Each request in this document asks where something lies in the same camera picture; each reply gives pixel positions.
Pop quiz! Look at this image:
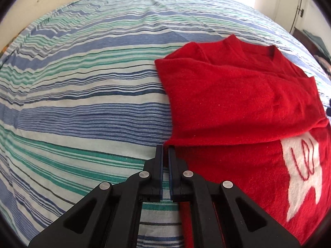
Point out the pile of folded clothes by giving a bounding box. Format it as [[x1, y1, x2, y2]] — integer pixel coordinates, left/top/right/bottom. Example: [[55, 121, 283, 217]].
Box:
[[302, 29, 331, 78]]

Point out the dark wall cable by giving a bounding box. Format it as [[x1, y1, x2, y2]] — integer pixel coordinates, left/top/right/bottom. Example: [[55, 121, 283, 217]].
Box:
[[290, 0, 306, 34]]

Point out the dark wooden dresser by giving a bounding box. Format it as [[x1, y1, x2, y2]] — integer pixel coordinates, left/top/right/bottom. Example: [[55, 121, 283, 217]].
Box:
[[293, 28, 326, 57]]

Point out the striped bed cover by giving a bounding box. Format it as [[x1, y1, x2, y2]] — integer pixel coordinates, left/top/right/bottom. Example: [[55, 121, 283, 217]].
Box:
[[0, 0, 331, 248]]

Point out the red knitted sweater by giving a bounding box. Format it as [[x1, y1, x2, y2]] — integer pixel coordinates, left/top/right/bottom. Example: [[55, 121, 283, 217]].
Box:
[[154, 34, 331, 248]]

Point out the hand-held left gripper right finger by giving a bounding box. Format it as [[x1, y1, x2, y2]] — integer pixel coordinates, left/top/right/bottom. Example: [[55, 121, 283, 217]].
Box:
[[168, 146, 301, 248]]

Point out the beige headboard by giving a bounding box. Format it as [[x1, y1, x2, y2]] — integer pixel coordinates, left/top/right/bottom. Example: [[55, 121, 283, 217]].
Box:
[[0, 0, 104, 55]]

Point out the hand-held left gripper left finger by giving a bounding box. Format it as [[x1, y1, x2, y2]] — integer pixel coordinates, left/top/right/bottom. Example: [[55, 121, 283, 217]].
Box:
[[28, 145, 163, 248]]

